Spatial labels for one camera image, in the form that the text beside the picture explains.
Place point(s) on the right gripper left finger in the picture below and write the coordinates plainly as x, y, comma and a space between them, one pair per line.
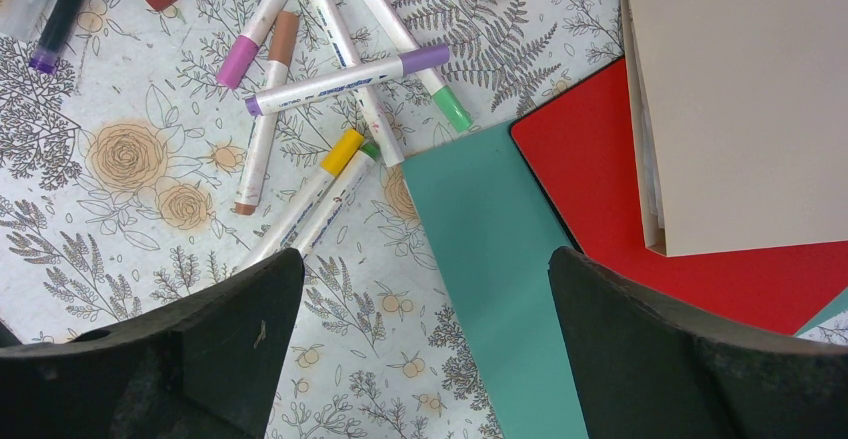
205, 366

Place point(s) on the teal folder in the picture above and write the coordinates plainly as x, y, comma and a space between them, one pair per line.
493, 233

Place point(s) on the purple gel pen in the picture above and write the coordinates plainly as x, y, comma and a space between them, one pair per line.
54, 35

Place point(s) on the light green cap marker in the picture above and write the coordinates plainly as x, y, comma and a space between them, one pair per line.
431, 79

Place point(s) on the floral table mat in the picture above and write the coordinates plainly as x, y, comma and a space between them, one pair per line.
119, 175

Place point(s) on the pink cap white marker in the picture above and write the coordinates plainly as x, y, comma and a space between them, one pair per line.
247, 44

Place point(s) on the red folder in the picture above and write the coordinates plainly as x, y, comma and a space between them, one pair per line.
590, 152

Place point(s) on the beige cardboard sheet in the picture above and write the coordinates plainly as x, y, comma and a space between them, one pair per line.
746, 102

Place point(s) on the yellow cap white marker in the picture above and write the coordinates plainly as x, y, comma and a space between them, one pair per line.
306, 198

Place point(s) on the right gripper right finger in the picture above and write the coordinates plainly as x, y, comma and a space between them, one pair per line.
646, 365

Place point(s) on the purple cap white marker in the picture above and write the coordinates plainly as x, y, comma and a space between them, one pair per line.
317, 88

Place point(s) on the green cap white marker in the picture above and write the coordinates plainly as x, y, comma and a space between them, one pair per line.
342, 188

